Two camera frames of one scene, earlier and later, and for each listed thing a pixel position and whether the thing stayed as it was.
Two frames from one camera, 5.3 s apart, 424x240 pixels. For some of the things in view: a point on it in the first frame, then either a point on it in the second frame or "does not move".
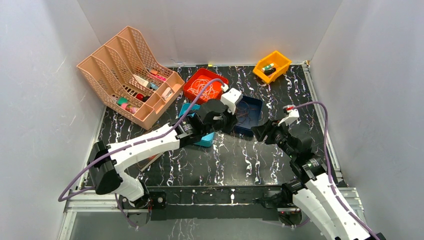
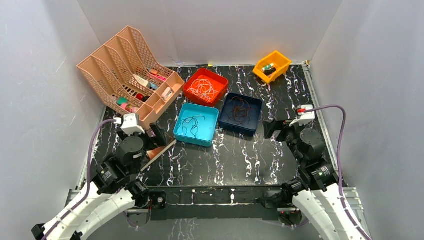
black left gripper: (230, 120) -> (151, 136)
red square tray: (196, 81) does not move
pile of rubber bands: (196, 86) does not move
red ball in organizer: (140, 96) does not move
